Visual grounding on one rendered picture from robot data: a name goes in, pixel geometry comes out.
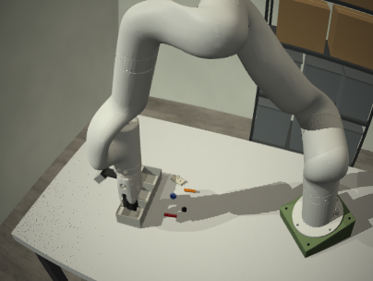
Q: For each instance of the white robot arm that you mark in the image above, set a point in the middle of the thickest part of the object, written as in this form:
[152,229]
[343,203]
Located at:
[219,29]

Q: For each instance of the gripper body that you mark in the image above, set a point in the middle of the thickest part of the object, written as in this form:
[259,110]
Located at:
[131,186]

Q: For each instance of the beige domino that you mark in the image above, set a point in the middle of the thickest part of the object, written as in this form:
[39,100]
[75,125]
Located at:
[178,180]

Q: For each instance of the grey open-top bin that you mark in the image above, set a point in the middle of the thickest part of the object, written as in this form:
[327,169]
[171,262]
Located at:
[151,182]

